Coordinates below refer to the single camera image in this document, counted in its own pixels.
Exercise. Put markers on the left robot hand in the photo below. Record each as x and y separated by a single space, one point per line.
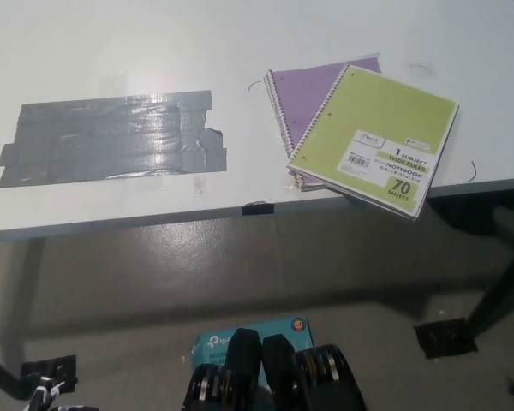
47 394

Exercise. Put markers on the green spiral notebook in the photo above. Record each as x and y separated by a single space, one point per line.
368 120

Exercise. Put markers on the purple spiral notebook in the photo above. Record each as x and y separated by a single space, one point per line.
295 98

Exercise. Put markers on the black robot torso blocks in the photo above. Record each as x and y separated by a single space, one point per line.
278 377

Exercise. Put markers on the black floor tape patch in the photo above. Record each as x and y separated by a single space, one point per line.
437 338
47 367

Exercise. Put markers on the teal router box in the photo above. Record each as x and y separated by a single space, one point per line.
282 327

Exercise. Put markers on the clear tape piece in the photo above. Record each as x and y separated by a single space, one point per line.
199 185

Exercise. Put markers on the small black tape strip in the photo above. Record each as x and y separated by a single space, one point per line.
258 209

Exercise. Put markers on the grey duct tape patch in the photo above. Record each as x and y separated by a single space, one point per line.
111 137

